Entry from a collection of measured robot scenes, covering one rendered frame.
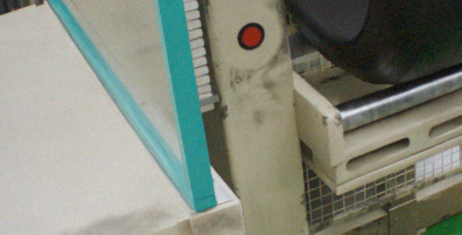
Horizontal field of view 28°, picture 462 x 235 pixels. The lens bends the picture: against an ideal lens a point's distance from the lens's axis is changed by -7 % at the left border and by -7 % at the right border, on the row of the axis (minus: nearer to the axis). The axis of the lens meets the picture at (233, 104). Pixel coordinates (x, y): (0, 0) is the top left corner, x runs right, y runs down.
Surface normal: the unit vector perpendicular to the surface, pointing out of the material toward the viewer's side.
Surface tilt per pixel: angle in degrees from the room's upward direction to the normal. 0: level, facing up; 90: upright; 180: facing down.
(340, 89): 0
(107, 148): 0
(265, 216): 90
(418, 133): 90
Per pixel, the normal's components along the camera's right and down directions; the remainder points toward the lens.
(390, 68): -0.34, 0.87
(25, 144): -0.13, -0.86
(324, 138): -0.91, 0.29
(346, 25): 0.04, -0.64
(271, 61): 0.40, 0.41
